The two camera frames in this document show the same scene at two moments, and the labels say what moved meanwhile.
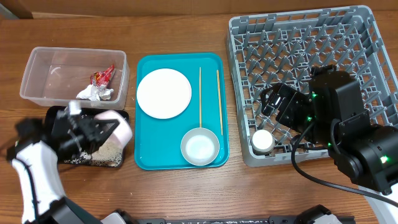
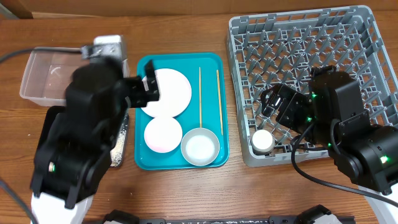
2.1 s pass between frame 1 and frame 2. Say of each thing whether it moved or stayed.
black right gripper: stayed
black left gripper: moved
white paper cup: stayed
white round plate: stayed
